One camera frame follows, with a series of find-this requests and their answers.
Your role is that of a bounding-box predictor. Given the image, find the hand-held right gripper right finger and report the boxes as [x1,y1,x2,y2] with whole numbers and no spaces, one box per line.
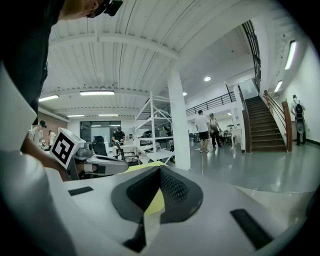
[146,165,299,256]

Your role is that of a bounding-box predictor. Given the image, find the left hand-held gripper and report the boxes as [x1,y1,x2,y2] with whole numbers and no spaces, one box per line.
[49,127,130,181]

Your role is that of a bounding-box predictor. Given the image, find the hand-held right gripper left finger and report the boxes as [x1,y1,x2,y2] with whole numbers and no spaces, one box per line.
[44,165,163,256]

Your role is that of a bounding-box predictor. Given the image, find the person's left forearm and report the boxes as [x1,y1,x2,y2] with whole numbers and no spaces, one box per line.
[21,134,71,182]

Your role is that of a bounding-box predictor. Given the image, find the black office chair with headrest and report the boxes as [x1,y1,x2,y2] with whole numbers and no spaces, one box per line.
[92,135,109,158]

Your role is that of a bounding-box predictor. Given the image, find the dark framed window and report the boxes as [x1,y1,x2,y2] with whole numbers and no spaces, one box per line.
[79,121,122,143]

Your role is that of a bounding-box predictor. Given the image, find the yellow-green plastic table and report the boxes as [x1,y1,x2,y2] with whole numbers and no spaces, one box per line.
[117,161,166,216]

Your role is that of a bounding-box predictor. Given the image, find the white metal shelving rack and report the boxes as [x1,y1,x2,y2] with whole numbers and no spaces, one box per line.
[134,91,176,166]

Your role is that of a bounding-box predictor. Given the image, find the white pillar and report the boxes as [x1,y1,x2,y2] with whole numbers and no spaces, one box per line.
[166,67,191,171]

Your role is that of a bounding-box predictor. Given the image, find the white table with curved legs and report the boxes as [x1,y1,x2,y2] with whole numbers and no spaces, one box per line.
[230,127,243,151]

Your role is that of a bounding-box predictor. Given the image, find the black mezzanine railing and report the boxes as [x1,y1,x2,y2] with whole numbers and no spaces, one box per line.
[186,91,237,117]

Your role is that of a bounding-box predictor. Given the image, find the brown wooden staircase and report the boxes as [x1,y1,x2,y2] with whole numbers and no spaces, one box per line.
[242,89,293,153]

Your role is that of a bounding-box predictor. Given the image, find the person's black clothing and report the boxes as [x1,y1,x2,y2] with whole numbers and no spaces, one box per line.
[0,0,66,126]

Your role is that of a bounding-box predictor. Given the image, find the black eyeglasses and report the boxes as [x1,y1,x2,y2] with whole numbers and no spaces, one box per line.
[84,3,106,19]

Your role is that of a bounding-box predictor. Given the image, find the person's head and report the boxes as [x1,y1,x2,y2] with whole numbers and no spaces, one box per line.
[59,0,106,21]

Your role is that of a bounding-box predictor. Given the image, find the tall black balustrade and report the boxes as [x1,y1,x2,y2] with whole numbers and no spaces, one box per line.
[241,19,262,93]

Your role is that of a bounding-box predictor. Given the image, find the black head-worn camera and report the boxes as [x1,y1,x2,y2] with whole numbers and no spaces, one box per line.
[103,0,124,17]

